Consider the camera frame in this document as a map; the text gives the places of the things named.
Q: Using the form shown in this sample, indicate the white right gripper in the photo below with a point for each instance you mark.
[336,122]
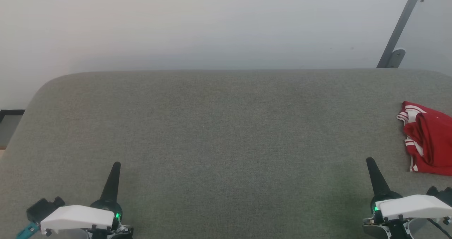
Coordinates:
[413,206]

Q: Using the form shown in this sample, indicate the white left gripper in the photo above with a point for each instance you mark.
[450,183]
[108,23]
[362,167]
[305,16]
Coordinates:
[77,216]

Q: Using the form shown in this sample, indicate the red and white jersey shirt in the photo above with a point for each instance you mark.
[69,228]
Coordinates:
[432,140]

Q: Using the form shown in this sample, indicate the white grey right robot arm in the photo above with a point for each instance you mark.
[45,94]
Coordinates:
[420,228]

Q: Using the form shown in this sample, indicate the grey fabric sofa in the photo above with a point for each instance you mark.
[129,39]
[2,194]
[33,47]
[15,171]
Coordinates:
[226,143]

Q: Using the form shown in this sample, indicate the black baseboard strip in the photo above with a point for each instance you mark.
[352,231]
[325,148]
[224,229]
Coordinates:
[10,112]

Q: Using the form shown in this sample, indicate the grey slanted metal bar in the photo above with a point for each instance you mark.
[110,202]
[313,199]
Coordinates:
[402,23]

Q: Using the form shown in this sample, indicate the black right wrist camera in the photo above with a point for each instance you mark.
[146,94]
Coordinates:
[441,193]

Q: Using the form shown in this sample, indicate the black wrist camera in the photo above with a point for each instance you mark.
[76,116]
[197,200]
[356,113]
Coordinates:
[42,209]
[441,193]

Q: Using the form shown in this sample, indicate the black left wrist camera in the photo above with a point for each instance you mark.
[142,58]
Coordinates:
[42,209]

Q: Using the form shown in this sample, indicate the teal left camera connector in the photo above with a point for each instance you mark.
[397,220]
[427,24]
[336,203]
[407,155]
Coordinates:
[27,231]

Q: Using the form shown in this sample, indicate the grey metal bar bracket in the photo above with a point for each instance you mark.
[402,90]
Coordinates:
[396,58]

